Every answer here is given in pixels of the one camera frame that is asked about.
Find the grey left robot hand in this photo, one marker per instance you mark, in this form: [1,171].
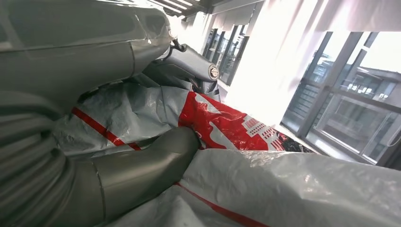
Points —
[78,47]

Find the grey red courier bag package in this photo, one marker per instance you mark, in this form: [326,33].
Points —
[282,188]

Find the ceiling strip lights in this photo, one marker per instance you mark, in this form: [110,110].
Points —
[170,3]

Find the narrow dark framed window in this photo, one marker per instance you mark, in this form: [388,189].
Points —
[225,53]

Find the white window curtain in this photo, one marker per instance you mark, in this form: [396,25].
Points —
[269,62]

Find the large grey framed window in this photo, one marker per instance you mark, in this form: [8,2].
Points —
[344,109]

